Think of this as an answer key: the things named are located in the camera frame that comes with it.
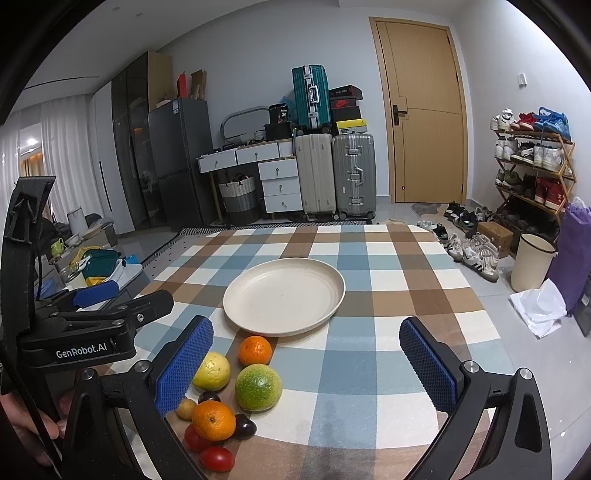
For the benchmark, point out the cream waste bin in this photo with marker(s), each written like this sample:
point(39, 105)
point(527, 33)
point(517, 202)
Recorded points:
point(532, 262)

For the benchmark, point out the cardboard box on floor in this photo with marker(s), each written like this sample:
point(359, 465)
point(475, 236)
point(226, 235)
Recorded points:
point(500, 236)

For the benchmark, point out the white curtain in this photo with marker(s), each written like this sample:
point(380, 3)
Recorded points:
point(65, 147)

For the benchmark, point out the person's left hand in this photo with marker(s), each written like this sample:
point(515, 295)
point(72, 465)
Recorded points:
point(25, 429)

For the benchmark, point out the purple bag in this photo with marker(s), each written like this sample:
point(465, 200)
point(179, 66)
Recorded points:
point(570, 268)

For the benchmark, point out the cream round plate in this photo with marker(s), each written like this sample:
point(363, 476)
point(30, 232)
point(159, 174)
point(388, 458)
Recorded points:
point(284, 297)

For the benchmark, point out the wooden shoe rack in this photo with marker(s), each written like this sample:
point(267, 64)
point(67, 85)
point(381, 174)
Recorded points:
point(535, 180)

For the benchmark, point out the green yellow citrus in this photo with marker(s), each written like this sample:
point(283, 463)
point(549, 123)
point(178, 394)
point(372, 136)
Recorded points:
point(258, 388)

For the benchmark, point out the red tomato front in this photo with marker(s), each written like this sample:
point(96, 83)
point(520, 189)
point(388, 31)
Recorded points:
point(217, 459)

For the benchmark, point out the teal suitcase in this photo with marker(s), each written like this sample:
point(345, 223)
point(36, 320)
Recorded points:
point(311, 96)

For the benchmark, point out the oval mirror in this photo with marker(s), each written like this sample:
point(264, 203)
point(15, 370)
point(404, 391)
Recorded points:
point(245, 125)

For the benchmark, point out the brown longan fruit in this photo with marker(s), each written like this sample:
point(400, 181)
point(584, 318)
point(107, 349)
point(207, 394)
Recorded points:
point(185, 409)

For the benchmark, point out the checkered tablecloth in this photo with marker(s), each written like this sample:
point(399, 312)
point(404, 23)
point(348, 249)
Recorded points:
point(352, 406)

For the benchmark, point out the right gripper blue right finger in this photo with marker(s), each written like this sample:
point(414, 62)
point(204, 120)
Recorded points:
point(435, 364)

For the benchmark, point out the beige suitcase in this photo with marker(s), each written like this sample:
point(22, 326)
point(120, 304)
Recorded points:
point(316, 173)

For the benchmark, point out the red tomato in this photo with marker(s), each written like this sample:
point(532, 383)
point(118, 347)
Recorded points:
point(217, 459)
point(194, 442)

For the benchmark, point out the orange mandarin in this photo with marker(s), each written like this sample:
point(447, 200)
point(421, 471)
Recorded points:
point(213, 421)
point(255, 350)

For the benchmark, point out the stacked shoe boxes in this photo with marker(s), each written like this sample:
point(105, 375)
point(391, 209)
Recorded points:
point(347, 117)

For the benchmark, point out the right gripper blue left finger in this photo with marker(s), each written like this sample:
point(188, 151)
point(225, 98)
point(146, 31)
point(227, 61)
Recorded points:
point(178, 361)

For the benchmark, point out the white drawer desk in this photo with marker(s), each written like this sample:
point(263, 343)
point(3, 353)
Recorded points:
point(277, 168)

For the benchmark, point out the dark grey refrigerator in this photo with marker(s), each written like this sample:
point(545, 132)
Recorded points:
point(180, 134)

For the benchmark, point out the yellow lemon-like citrus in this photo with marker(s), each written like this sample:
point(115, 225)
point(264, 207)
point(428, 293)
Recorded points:
point(213, 373)

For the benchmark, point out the silver suitcase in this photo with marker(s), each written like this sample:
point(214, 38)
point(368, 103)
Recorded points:
point(353, 156)

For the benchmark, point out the orange mandarin front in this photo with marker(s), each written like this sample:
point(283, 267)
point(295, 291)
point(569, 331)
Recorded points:
point(213, 421)

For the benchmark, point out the dark plum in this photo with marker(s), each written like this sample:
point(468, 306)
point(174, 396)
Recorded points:
point(208, 396)
point(245, 428)

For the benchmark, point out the white plastic bag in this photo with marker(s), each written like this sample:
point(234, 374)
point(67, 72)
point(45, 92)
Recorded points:
point(540, 309)

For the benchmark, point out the wooden door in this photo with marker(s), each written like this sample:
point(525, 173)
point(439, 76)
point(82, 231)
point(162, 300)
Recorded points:
point(425, 111)

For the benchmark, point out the black glass cabinet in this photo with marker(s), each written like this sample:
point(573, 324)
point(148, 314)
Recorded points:
point(135, 92)

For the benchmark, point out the woven laundry basket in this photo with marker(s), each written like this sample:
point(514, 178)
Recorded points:
point(240, 200)

